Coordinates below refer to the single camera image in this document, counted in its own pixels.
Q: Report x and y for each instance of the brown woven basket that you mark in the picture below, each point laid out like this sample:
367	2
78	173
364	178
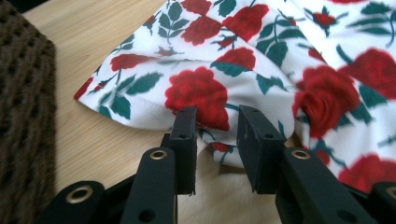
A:
25	124

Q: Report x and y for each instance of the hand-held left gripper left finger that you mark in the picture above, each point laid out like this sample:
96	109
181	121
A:
185	149

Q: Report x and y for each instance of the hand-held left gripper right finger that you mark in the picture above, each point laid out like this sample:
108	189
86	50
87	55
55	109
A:
261	149

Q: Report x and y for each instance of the white red rose print shirt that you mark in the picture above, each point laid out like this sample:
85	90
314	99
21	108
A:
249	74

